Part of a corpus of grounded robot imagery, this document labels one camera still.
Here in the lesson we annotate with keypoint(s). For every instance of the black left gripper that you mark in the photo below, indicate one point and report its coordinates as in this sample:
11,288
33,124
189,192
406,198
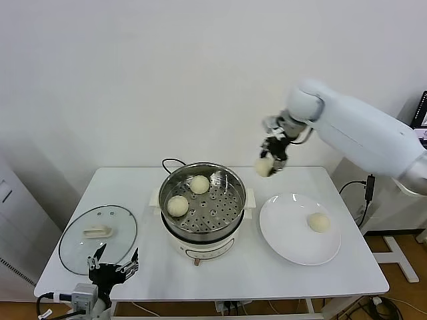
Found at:
103,274

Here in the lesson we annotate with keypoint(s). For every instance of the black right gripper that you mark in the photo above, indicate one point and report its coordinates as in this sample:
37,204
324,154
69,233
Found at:
278,143

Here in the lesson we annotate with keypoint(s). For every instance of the white steamed baozi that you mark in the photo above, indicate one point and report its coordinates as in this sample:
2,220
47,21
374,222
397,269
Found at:
263,167
199,184
318,222
177,206

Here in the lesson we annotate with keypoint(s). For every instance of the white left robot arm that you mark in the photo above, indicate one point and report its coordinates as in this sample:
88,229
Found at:
98,308

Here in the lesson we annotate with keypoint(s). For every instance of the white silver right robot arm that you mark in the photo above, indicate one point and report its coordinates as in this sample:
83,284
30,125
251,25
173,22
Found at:
350,120

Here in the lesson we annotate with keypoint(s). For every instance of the perforated steel steamer basket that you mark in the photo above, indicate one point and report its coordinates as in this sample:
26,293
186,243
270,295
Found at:
220,206

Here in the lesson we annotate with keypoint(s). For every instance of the glass pot lid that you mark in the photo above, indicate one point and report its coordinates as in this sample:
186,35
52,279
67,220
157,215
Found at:
76,243

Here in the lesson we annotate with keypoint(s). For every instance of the white round plate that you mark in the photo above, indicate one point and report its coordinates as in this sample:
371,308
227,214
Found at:
287,233

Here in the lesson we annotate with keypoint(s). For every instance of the white electric cooking pot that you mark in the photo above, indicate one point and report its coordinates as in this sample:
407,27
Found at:
207,248

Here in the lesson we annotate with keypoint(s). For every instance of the black usb hub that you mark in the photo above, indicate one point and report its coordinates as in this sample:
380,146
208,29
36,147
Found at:
370,186

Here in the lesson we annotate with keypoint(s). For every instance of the white cabinet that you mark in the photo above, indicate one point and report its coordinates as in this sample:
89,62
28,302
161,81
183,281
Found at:
20,216

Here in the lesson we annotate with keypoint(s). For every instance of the white side desk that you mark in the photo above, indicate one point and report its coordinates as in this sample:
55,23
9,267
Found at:
383,213

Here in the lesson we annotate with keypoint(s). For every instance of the white power strip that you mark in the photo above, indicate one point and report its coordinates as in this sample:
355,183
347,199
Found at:
233,305

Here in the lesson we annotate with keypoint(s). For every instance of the black laptop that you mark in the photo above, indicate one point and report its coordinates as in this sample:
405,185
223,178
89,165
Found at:
422,110

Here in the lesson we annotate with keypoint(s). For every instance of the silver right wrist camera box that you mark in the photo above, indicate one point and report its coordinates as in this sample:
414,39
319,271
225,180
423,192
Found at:
273,121

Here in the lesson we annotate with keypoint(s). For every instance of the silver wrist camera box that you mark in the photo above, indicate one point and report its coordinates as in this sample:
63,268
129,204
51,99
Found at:
273,121
83,295

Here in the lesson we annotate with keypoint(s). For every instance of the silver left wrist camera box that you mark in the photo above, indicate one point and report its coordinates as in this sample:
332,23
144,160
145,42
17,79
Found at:
83,295

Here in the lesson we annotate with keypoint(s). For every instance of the white table frame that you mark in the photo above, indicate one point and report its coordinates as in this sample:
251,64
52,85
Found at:
113,308

